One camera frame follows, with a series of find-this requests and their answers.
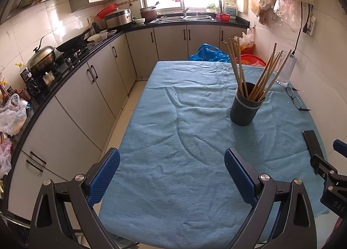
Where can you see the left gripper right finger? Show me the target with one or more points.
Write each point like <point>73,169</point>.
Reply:
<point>244,176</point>

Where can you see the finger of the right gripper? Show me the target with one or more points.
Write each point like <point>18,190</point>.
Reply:
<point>340,147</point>
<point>324,169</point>

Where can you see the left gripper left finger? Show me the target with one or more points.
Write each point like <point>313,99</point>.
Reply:
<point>100,175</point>

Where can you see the kitchen base cabinets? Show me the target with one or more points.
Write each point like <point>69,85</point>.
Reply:
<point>67,132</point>

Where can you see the black smartphone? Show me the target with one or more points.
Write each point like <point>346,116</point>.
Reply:
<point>315,152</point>

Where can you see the black utensil holder cup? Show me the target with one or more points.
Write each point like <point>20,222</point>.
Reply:
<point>243,110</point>

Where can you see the blue towel table cloth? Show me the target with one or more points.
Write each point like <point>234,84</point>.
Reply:
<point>172,189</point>

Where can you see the clear glass beer mug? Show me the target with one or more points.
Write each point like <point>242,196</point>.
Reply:
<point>285,75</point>

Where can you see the red plastic basin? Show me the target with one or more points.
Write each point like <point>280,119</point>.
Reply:
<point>252,60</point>

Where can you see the blue plastic bag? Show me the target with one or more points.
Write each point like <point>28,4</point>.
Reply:
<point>207,52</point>

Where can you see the black wok pan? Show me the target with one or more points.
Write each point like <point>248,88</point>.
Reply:
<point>75,41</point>

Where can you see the silver rice cooker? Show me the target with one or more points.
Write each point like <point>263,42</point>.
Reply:
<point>118,18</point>

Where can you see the red small basket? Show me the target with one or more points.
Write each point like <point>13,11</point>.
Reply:
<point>222,17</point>

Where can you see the dark red cooking pot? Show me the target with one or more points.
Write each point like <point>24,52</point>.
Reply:
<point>149,13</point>

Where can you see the steel sink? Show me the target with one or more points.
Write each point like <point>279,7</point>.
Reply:
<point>183,18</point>

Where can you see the black frame eyeglasses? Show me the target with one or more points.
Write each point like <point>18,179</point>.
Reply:
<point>293,94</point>

